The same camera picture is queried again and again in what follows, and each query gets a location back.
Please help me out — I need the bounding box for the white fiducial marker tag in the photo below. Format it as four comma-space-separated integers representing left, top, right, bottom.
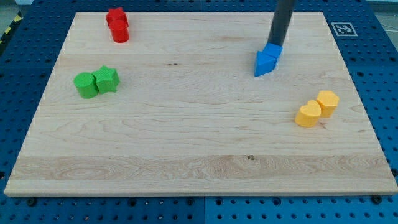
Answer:
331, 22, 358, 37

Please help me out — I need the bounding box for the blue triangle block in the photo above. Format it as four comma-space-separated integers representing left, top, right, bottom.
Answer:
254, 51, 276, 77

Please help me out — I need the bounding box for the dark grey robot pusher rod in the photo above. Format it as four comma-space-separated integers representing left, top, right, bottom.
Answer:
267, 0, 297, 46

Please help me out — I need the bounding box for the green circle block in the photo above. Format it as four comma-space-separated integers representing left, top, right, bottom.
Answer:
73, 72, 99, 98

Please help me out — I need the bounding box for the red circle block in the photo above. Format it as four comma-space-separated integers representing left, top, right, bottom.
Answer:
109, 20, 129, 43

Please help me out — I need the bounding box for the blue cube block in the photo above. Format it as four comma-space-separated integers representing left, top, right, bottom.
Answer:
262, 43, 283, 68

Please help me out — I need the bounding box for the yellow hexagon block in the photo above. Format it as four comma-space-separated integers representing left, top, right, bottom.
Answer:
317, 90, 340, 118

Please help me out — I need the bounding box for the light wooden board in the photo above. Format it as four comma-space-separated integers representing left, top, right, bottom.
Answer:
4, 12, 397, 197

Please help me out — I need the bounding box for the green star block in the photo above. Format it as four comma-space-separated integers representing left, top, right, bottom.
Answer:
92, 65, 120, 94

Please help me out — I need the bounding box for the yellow heart block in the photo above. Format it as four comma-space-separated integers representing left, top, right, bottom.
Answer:
294, 100, 322, 128

